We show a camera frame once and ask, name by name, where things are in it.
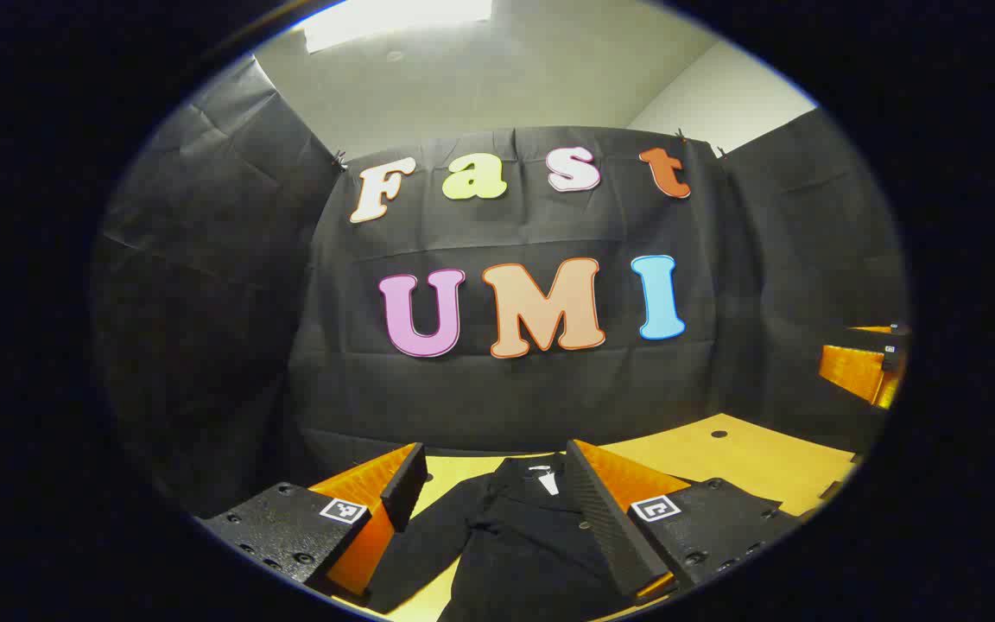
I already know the black button shirt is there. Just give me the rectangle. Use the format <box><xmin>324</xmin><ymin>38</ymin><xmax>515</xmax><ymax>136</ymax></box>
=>
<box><xmin>366</xmin><ymin>451</ymin><xmax>637</xmax><ymax>622</ymax></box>

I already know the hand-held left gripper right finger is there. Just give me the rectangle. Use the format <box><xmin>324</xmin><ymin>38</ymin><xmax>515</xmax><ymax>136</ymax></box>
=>
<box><xmin>565</xmin><ymin>439</ymin><xmax>805</xmax><ymax>606</ymax></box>

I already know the black backdrop cloth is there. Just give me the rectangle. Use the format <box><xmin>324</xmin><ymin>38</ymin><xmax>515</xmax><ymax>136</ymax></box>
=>
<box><xmin>92</xmin><ymin>56</ymin><xmax>911</xmax><ymax>519</ymax></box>

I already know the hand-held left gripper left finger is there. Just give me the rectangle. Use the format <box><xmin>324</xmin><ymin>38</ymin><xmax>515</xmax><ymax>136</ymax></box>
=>
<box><xmin>195</xmin><ymin>442</ymin><xmax>429</xmax><ymax>602</ymax></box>

